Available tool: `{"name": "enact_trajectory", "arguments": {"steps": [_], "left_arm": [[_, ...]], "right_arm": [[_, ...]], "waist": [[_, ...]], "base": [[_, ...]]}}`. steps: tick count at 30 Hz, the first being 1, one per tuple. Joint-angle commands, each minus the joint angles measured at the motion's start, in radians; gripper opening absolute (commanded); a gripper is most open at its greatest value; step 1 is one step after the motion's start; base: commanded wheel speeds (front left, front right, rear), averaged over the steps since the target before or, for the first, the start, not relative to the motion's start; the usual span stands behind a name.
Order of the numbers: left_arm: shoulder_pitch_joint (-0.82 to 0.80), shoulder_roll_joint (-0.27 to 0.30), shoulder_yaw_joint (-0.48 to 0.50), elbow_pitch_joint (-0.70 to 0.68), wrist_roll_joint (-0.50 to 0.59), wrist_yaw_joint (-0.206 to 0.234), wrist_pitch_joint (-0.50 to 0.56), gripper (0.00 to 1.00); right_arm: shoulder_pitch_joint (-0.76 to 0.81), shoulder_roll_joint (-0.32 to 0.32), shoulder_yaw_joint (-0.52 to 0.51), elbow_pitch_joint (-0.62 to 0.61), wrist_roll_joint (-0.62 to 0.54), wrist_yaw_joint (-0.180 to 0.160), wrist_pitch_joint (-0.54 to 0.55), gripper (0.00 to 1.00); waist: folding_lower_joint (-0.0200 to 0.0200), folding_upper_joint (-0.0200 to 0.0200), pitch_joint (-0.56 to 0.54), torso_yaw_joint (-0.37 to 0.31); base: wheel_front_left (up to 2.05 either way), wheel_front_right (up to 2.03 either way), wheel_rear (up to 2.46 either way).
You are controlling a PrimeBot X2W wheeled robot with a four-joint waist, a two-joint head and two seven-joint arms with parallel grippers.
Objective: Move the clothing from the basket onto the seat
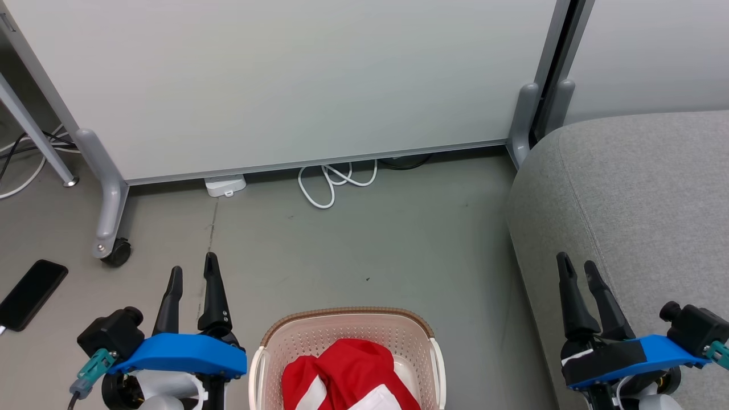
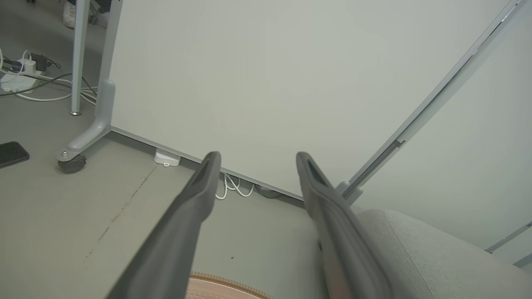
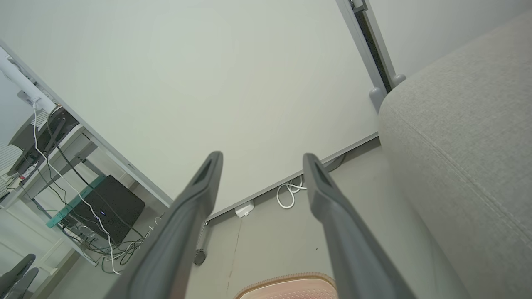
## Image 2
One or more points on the black flat rectangular object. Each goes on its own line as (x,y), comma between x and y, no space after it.
(11,153)

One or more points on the white partition panel grey frame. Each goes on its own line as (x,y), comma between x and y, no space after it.
(478,145)

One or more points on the white shoe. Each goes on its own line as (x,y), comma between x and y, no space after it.
(69,14)
(102,18)

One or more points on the white perforated laundry basket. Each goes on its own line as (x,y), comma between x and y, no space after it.
(216,290)

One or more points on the grey fabric seat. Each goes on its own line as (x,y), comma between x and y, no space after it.
(436,265)

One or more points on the dark grey caster wheel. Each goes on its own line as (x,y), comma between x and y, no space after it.
(72,164)

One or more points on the white power strip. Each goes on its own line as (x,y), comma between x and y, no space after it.
(16,82)

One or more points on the white plug-in charger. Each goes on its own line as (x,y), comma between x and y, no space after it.
(28,65)

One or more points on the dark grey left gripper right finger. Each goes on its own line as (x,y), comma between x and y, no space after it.
(345,249)

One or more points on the small white plastic box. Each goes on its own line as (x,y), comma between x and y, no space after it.
(166,158)

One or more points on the grey metal table leg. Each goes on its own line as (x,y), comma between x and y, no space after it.
(79,54)

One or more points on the black power adapter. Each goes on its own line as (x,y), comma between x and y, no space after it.
(38,60)

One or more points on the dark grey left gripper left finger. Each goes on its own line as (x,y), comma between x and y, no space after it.
(174,232)

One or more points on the white partition board on casters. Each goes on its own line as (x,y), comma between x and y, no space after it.
(270,83)

